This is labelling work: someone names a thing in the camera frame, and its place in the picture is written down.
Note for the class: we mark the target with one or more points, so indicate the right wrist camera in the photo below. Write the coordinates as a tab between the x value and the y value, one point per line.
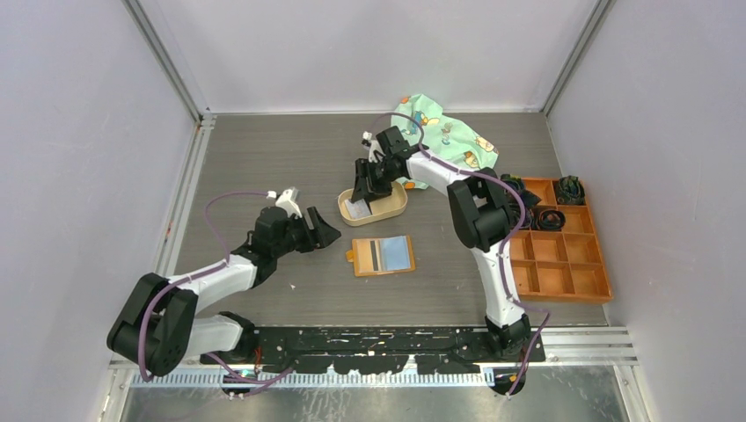
372	145

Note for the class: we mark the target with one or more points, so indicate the credit card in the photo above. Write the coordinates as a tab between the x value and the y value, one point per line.
357	210

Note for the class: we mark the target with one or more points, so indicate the orange compartment organizer box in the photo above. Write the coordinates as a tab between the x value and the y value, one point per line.
556	255

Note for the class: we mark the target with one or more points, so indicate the dark bundle in corner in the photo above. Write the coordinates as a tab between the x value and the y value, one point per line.
569	190

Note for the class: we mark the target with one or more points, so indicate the beige oval tray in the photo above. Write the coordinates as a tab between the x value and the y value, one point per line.
383	209

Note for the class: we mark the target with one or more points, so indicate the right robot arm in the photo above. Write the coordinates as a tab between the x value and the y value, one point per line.
480	214

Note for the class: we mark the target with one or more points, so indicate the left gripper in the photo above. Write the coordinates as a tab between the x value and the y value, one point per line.
325	232

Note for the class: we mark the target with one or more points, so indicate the orange leather card holder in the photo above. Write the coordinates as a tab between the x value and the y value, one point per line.
381	256

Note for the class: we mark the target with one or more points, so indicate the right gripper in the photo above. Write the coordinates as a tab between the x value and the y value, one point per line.
363	167

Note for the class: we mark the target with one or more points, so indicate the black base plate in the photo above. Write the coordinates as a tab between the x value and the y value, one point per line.
370	350

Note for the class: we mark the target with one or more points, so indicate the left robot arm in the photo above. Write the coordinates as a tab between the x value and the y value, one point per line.
158	326

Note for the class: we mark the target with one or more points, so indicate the green cartoon cloth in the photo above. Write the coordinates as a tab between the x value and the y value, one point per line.
420	118

